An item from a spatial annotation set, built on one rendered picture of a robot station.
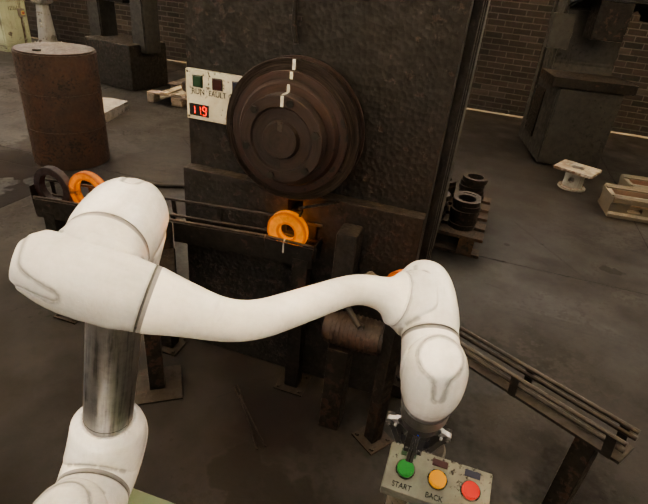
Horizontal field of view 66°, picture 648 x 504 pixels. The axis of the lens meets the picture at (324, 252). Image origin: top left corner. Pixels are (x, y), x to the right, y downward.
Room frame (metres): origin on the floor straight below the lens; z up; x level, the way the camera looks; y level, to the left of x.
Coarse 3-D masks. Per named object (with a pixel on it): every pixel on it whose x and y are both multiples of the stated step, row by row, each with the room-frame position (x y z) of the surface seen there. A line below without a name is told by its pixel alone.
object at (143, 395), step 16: (176, 272) 1.46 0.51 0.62; (144, 336) 1.48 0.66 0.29; (160, 336) 1.53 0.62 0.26; (160, 352) 1.50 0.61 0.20; (160, 368) 1.49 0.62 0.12; (176, 368) 1.62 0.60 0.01; (144, 384) 1.51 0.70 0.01; (160, 384) 1.49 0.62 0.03; (176, 384) 1.52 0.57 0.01; (144, 400) 1.42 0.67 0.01; (160, 400) 1.43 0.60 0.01
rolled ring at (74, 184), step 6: (78, 174) 1.88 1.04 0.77; (84, 174) 1.87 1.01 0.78; (90, 174) 1.87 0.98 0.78; (96, 174) 1.89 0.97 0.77; (72, 180) 1.89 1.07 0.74; (78, 180) 1.88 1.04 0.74; (90, 180) 1.86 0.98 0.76; (96, 180) 1.86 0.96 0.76; (102, 180) 1.88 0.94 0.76; (72, 186) 1.89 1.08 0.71; (78, 186) 1.91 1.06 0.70; (96, 186) 1.86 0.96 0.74; (72, 192) 1.89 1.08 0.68; (78, 192) 1.90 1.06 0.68; (72, 198) 1.89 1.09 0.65; (78, 198) 1.89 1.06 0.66
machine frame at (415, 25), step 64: (192, 0) 1.87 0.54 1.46; (256, 0) 1.81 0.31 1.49; (320, 0) 1.75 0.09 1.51; (384, 0) 1.70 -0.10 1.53; (448, 0) 1.64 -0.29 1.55; (192, 64) 1.88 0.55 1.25; (256, 64) 1.81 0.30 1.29; (384, 64) 1.69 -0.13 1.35; (448, 64) 1.63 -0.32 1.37; (192, 128) 1.88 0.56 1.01; (384, 128) 1.68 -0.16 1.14; (448, 128) 1.70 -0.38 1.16; (192, 192) 1.82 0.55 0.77; (256, 192) 1.75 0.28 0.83; (384, 192) 1.67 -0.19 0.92; (192, 256) 1.82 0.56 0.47; (256, 256) 1.74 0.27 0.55; (320, 256) 1.67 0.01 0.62; (384, 256) 1.60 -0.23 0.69; (320, 320) 1.66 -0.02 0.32
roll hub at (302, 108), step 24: (264, 96) 1.54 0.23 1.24; (288, 96) 1.52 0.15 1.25; (264, 120) 1.55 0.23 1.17; (288, 120) 1.53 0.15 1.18; (312, 120) 1.50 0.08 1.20; (264, 144) 1.53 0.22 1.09; (288, 144) 1.51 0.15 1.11; (312, 144) 1.50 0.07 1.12; (264, 168) 1.54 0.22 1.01; (288, 168) 1.53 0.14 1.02; (312, 168) 1.50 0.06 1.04
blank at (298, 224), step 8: (272, 216) 1.64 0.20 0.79; (280, 216) 1.63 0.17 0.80; (288, 216) 1.62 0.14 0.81; (296, 216) 1.62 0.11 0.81; (272, 224) 1.64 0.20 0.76; (280, 224) 1.63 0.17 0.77; (288, 224) 1.62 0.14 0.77; (296, 224) 1.61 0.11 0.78; (304, 224) 1.62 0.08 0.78; (272, 232) 1.64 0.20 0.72; (280, 232) 1.65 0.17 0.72; (296, 232) 1.61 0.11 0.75; (304, 232) 1.60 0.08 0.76; (296, 240) 1.61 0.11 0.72; (304, 240) 1.60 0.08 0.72
